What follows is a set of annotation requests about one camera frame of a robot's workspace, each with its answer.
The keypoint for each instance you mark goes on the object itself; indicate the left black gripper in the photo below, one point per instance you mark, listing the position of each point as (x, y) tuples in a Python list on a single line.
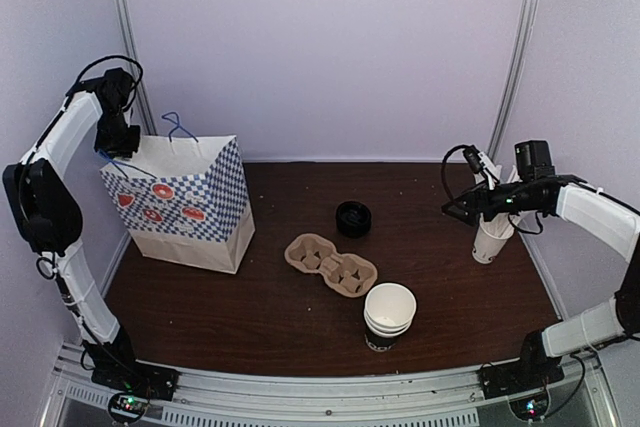
[(126, 150)]

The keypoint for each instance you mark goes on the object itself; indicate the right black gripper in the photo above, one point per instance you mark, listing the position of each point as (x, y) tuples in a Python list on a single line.
[(471, 198)]

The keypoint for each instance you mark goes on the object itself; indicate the blue checkered paper bag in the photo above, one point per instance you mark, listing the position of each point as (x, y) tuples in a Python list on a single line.
[(184, 198)]

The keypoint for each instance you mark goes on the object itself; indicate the stack of paper coffee cups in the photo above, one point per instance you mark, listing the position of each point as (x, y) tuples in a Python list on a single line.
[(389, 310)]

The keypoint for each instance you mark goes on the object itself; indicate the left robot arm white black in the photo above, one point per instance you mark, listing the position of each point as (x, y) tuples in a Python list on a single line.
[(50, 220)]

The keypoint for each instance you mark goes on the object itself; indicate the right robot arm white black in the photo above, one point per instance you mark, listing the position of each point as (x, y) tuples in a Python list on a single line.
[(536, 188)]

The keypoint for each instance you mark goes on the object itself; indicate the bundle of wrapped white straws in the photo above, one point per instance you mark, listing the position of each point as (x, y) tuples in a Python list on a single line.
[(502, 226)]

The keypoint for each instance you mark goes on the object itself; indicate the white cup holding straws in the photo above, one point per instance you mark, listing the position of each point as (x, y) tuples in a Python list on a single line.
[(488, 242)]

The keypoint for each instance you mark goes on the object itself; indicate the stack of black lids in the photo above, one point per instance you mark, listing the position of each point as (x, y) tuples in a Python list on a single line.
[(353, 219)]

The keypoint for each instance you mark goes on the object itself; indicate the brown cardboard cup carrier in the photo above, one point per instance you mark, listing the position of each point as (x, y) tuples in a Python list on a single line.
[(347, 274)]

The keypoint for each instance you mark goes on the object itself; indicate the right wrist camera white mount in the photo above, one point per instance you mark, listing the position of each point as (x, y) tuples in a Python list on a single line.
[(482, 167)]

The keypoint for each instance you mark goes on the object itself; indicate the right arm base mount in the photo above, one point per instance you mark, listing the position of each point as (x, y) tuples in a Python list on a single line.
[(511, 378)]

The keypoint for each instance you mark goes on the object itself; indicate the left aluminium frame post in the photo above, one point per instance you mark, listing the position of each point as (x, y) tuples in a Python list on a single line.
[(126, 28)]

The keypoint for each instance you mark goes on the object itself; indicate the aluminium frame post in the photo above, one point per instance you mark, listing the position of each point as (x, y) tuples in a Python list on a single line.
[(524, 30), (126, 28)]

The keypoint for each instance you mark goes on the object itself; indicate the aluminium front rail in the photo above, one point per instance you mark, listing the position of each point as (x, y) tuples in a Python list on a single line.
[(451, 397)]

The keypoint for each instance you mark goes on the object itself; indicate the right aluminium frame post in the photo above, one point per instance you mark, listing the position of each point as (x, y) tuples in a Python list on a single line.
[(524, 30)]

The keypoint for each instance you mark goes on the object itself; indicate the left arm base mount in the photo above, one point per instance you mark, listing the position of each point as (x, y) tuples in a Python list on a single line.
[(141, 380)]

